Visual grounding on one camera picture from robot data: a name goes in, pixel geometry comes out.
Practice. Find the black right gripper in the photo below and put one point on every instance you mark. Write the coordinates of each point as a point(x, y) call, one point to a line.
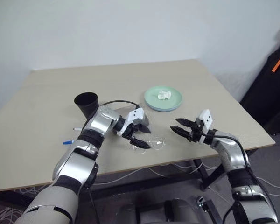
point(196, 131)

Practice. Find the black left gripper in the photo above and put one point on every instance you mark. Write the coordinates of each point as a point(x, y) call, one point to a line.
point(128, 132)

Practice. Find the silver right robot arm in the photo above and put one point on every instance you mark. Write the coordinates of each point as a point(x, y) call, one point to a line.
point(233, 154)

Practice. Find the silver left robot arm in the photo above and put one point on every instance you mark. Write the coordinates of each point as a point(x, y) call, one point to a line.
point(74, 163)

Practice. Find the black plastic cup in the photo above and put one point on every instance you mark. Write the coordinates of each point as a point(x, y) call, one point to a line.
point(87, 106)

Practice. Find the blue plate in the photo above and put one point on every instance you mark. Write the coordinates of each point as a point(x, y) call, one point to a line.
point(163, 110)

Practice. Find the crumpled white tissue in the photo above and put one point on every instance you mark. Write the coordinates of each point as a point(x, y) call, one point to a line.
point(164, 95)

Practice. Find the green plate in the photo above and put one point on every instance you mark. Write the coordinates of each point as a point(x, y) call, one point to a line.
point(152, 98)

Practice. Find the white marker black cap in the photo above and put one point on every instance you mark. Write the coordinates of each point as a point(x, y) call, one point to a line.
point(77, 128)

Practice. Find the white marker blue cap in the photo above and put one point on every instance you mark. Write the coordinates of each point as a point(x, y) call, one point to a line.
point(68, 142)

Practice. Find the small metal clamp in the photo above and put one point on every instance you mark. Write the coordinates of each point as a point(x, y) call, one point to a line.
point(200, 201)

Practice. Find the clear frame glasses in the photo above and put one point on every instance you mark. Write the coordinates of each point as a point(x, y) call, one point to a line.
point(158, 143)

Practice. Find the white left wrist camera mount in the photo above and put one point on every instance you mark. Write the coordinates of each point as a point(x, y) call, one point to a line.
point(135, 114)

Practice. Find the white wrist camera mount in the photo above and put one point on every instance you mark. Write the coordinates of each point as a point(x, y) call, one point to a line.
point(206, 116)
point(135, 114)

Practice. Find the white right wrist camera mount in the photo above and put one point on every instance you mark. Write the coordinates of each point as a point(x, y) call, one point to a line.
point(206, 116)

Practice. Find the black table frame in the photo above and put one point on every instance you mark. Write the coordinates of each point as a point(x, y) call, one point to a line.
point(204, 173)

